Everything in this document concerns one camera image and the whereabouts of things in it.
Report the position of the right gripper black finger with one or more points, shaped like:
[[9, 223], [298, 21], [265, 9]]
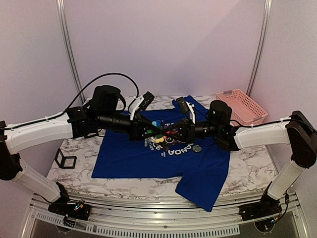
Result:
[[171, 138], [177, 127]]

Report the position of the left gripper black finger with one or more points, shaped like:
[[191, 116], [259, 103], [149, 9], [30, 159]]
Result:
[[146, 123], [145, 135]]

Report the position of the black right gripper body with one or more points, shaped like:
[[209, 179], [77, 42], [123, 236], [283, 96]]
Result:
[[186, 130]]

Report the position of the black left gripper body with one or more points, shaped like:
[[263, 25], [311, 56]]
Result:
[[133, 133]]

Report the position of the silver round brooch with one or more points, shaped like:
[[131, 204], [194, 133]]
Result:
[[197, 148]]

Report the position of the blue printed t-shirt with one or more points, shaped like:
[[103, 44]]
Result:
[[202, 174]]

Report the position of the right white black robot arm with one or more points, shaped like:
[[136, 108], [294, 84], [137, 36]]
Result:
[[294, 130]]

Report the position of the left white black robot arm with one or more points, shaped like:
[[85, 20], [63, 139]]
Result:
[[100, 112]]

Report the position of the black box with flower brooch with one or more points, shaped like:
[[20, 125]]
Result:
[[65, 162]]

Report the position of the pink perforated plastic basket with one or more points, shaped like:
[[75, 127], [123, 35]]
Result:
[[244, 109]]

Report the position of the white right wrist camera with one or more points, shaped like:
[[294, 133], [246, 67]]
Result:
[[187, 108]]

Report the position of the aluminium front rail frame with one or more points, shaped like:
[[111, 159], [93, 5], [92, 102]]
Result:
[[163, 217]]

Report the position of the left aluminium corner post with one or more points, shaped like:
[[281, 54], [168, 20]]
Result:
[[67, 42]]

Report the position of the aluminium corner post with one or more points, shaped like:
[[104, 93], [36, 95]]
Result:
[[260, 47], [67, 42]]

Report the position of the right aluminium corner post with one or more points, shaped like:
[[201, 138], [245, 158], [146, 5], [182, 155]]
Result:
[[260, 47]]

